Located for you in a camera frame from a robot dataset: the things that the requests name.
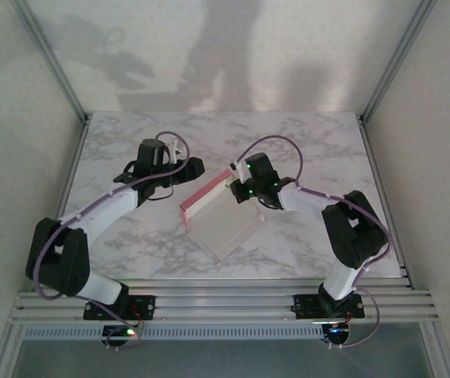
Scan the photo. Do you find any grey slotted cable duct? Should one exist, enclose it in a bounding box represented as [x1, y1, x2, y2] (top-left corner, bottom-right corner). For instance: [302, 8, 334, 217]
[23, 324, 326, 342]

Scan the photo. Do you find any pink and white paper box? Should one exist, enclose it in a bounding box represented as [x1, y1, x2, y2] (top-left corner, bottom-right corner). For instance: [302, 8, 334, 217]
[178, 169, 266, 265]

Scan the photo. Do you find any aluminium table side rail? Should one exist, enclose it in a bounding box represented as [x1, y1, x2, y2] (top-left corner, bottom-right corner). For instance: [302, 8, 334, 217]
[53, 117, 91, 222]
[358, 117, 411, 279]

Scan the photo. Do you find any aluminium frame post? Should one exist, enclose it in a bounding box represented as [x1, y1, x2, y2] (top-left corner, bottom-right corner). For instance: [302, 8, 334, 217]
[360, 0, 438, 123]
[0, 324, 27, 378]
[9, 0, 91, 123]
[421, 322, 450, 378]

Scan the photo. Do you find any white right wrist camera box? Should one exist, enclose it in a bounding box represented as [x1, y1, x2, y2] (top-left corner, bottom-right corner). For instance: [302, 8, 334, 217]
[230, 160, 250, 180]

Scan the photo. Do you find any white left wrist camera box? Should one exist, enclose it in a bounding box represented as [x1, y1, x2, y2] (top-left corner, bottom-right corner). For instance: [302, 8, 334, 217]
[167, 140, 183, 163]

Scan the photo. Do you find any aluminium frame rail beam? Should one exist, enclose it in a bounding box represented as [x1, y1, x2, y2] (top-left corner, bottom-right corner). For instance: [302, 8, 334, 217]
[9, 278, 441, 326]

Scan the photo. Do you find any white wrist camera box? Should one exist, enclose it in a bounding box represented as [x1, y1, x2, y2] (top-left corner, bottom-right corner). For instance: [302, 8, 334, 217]
[167, 140, 183, 163]
[230, 160, 250, 180]

